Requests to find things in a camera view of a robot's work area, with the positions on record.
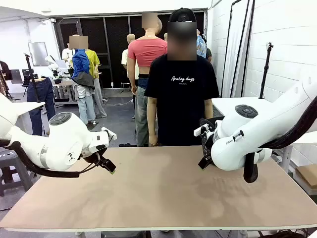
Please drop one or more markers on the seated person in dark clothes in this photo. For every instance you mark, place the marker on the seated person in dark clothes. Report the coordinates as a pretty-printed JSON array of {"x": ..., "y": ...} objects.
[{"x": 5, "y": 70}]

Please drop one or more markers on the mannequin with yellow shirt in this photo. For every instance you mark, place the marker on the mannequin with yellow shirt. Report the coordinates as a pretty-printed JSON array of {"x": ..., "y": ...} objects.
[{"x": 93, "y": 59}]

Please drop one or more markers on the mannequin with red crop top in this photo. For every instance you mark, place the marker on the mannequin with red crop top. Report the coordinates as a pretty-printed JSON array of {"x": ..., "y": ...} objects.
[{"x": 146, "y": 49}]

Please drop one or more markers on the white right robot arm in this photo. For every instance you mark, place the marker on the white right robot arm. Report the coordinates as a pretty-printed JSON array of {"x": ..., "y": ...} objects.
[{"x": 247, "y": 129}]

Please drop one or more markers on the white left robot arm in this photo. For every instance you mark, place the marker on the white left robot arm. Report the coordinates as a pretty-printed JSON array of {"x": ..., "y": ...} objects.
[{"x": 64, "y": 138}]

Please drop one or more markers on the grey framed wall board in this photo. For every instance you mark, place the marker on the grey framed wall board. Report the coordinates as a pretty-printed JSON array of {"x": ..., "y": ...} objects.
[{"x": 37, "y": 53}]

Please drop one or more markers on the person's right hand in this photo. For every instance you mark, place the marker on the person's right hand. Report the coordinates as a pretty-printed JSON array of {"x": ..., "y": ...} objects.
[{"x": 153, "y": 140}]

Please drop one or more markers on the black tripod by white wall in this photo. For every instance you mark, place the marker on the black tripod by white wall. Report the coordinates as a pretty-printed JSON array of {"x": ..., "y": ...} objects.
[{"x": 266, "y": 69}]

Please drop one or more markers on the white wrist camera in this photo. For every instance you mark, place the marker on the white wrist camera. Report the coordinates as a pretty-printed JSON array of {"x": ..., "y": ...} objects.
[
  {"x": 199, "y": 131},
  {"x": 110, "y": 135}
]

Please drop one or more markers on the mannequin with cream shirt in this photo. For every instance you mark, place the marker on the mannequin with cream shirt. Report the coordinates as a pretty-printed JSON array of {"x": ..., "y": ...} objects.
[{"x": 124, "y": 59}]

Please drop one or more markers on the black cap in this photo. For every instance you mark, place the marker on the black cap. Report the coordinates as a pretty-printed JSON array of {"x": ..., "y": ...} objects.
[{"x": 182, "y": 15}]

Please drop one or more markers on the person's right forearm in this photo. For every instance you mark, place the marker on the person's right forearm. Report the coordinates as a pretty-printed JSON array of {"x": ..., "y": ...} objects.
[{"x": 151, "y": 121}]

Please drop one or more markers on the grey plastic stool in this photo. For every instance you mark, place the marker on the grey plastic stool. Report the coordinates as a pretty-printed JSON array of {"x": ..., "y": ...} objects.
[{"x": 10, "y": 158}]

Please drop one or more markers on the black tripod with camera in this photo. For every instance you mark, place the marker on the black tripod with camera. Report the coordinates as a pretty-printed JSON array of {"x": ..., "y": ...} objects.
[{"x": 31, "y": 72}]

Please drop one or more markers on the small white background robot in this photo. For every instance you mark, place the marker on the small white background robot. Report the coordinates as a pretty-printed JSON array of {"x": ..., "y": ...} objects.
[{"x": 52, "y": 63}]

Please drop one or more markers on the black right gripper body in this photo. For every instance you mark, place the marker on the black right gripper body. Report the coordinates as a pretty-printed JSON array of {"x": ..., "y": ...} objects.
[{"x": 207, "y": 146}]

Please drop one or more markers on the mannequin with patterned blue shirt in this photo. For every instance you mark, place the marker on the mannequin with patterned blue shirt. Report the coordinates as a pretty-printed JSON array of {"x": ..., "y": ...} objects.
[{"x": 201, "y": 47}]

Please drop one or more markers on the person's left forearm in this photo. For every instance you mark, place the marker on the person's left forearm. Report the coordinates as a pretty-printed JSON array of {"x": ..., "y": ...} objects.
[{"x": 208, "y": 109}]

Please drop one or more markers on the black light stand pole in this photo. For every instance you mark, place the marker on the black light stand pole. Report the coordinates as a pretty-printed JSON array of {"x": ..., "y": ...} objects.
[{"x": 227, "y": 49}]

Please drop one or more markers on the brown cardboard box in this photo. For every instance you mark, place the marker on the brown cardboard box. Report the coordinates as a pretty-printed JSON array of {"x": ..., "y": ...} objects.
[{"x": 308, "y": 174}]

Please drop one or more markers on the blue jeans on stand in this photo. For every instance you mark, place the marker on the blue jeans on stand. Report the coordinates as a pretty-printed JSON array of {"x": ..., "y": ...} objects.
[{"x": 47, "y": 99}]

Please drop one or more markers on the person in black t-shirt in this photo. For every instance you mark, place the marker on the person in black t-shirt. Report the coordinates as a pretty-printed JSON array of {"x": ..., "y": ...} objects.
[{"x": 182, "y": 104}]

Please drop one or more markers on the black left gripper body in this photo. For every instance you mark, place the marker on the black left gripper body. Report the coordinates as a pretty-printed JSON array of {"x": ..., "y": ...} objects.
[{"x": 95, "y": 156}]

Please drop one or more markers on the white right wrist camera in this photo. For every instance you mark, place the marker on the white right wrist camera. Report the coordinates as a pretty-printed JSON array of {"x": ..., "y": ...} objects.
[{"x": 199, "y": 131}]

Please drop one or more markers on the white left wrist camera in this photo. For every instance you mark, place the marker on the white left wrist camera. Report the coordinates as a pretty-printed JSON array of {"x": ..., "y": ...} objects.
[{"x": 110, "y": 135}]

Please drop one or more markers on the person in white shirt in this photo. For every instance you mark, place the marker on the person in white shirt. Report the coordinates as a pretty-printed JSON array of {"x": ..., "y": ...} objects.
[{"x": 65, "y": 53}]

